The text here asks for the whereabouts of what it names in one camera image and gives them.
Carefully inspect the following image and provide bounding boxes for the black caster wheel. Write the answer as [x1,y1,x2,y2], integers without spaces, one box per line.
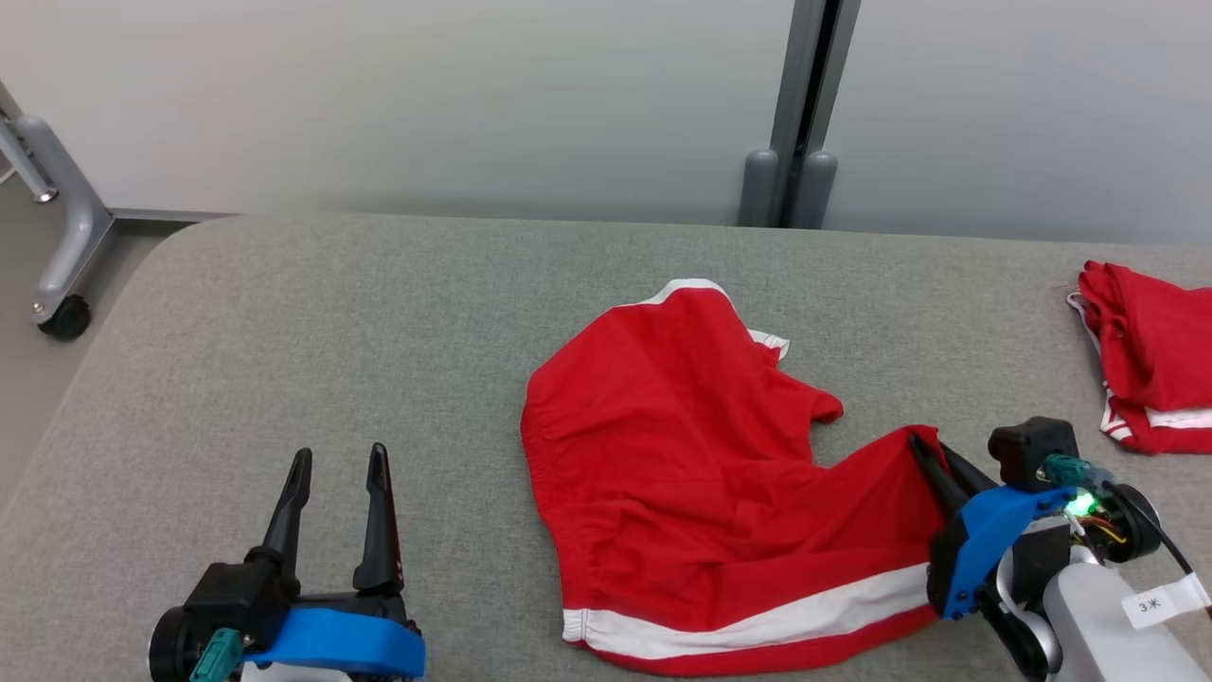
[38,295,94,342]

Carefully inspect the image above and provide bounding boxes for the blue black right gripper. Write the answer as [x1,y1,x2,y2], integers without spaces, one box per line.
[907,432,1081,681]

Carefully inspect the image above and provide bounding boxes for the white paper label tag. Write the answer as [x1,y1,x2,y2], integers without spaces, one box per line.
[1122,573,1212,631]

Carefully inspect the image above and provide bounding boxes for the teal left camera cable plug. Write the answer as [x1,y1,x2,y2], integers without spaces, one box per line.
[189,628,244,682]

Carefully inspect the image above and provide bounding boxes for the teal camera cable plug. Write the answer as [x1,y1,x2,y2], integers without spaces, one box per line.
[189,628,244,682]
[1042,455,1199,581]

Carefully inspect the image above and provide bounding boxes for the grey partition post with feet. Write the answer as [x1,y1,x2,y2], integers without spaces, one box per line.
[739,0,863,230]

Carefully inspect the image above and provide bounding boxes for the grey tubular frame leg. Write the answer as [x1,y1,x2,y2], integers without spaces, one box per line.
[0,81,116,328]

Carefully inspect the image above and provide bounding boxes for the red number 23 basketball jersey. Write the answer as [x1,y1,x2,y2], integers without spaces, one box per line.
[1068,260,1212,456]

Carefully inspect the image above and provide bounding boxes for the grey partition base rail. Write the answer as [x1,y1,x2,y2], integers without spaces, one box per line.
[109,208,238,224]

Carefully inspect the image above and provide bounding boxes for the teal right camera cable plug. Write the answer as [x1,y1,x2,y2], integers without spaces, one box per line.
[1042,455,1199,581]

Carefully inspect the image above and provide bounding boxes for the red shorts with white stripe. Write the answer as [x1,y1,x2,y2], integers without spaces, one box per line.
[521,278,948,677]

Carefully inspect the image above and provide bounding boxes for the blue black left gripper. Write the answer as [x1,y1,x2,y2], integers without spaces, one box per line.
[244,443,427,679]

